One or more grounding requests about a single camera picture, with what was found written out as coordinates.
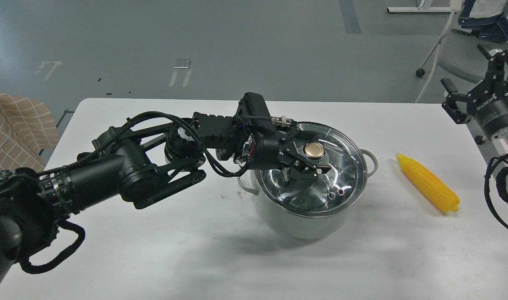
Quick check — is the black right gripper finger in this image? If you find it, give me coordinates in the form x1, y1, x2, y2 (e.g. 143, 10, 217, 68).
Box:
440, 78, 473, 125
477, 44, 508, 90

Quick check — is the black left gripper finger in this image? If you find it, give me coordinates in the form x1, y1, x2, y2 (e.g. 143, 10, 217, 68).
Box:
282, 156, 332, 188
294, 129, 328, 146

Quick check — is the yellow corn cob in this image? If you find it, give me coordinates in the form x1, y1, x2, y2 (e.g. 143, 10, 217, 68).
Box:
395, 153, 460, 213

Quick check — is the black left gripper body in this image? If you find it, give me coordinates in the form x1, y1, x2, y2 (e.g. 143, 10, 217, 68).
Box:
252, 127, 302, 170

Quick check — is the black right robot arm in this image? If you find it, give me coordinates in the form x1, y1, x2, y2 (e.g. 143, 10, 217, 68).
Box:
441, 44, 508, 230

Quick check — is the glass pot lid gold knob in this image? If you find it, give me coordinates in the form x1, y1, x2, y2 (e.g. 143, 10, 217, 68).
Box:
253, 121, 368, 218

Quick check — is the white rolling chair frame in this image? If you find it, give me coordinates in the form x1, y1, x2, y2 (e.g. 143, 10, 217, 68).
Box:
387, 0, 508, 104

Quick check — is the blue denim clothing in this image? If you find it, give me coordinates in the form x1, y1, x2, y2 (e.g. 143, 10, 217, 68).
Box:
458, 0, 508, 43

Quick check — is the grey steel cooking pot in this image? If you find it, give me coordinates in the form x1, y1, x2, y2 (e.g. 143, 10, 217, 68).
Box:
238, 149, 378, 240

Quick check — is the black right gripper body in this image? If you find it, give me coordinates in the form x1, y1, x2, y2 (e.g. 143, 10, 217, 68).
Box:
466, 80, 508, 140

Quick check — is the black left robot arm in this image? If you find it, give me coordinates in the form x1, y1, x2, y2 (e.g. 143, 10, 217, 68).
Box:
0, 92, 330, 284

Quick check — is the beige checkered cloth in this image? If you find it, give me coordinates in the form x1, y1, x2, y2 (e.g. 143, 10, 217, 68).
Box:
0, 92, 60, 172

